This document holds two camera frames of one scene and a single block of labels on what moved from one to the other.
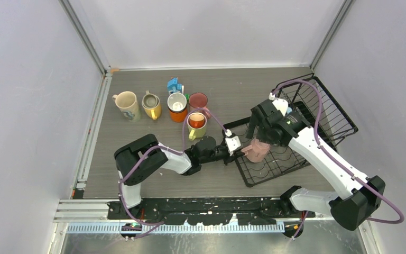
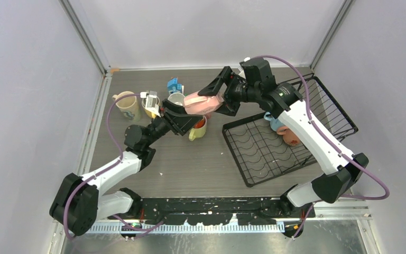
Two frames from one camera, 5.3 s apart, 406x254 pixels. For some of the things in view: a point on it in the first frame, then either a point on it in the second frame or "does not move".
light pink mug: (257, 152) to (195, 104)
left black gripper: (229, 158) to (175, 118)
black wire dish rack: (319, 109) does not move
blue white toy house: (173, 87) does not move
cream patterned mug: (126, 101) does not move
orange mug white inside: (176, 102) does not move
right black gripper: (251, 129) to (229, 107)
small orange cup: (196, 120) does not move
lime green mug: (196, 123) does not move
